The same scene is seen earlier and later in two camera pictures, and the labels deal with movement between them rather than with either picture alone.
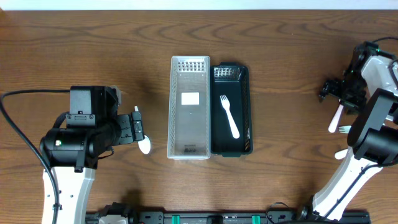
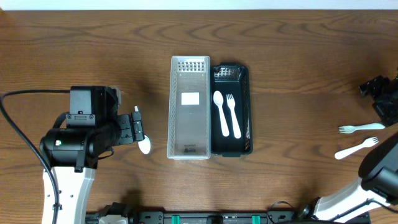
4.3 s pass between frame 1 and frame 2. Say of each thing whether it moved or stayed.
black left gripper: stayed
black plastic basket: stayed
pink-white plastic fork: moved
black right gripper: moved
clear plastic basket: stayed
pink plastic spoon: moved
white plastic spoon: stayed
